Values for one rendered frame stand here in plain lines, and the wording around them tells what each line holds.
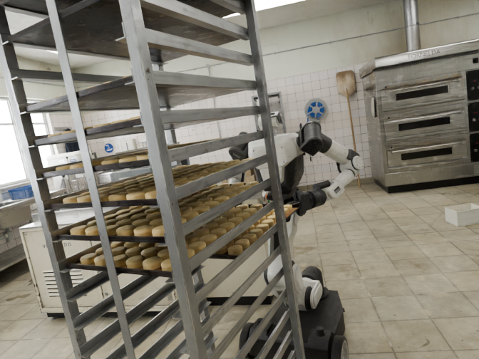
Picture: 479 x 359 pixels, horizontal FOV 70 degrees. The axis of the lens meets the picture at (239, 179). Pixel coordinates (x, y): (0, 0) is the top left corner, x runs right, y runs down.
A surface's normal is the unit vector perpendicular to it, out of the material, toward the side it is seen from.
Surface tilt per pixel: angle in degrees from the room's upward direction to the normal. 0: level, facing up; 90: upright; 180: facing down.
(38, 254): 90
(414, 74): 90
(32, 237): 90
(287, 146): 85
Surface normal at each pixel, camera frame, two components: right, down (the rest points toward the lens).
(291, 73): -0.15, 0.18
